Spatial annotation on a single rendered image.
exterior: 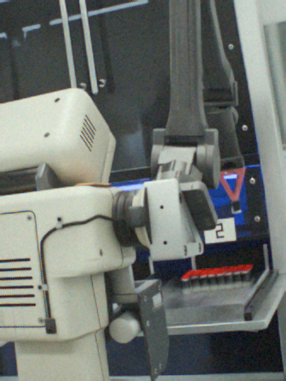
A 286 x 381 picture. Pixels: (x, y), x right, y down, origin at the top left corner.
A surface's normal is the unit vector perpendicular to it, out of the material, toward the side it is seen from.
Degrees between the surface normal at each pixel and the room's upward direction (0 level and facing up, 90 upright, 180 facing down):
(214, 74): 142
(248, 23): 90
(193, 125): 86
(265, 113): 90
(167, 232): 82
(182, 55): 86
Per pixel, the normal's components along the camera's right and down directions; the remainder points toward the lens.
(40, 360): -0.37, -0.01
